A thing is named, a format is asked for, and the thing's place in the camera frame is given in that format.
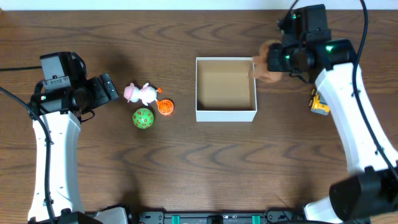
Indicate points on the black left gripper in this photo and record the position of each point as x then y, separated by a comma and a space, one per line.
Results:
107, 88

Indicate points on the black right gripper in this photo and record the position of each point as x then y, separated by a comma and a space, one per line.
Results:
273, 58

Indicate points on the pink white duck toy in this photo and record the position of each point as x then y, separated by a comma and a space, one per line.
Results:
146, 94

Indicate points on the yellow grey toy truck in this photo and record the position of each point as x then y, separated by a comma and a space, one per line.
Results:
318, 104

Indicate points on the brown plush toy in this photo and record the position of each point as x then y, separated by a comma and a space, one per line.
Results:
261, 71

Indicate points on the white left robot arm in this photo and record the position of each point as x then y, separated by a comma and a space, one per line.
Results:
56, 193

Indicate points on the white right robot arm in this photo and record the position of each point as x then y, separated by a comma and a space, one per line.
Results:
371, 188

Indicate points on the green numbered dice ball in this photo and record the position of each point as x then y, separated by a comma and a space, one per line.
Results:
143, 118

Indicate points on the orange lattice ball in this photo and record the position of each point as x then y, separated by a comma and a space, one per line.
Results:
165, 107

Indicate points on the white cardboard box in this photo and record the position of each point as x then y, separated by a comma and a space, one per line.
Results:
225, 89

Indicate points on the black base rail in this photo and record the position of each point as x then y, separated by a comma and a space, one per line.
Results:
275, 215

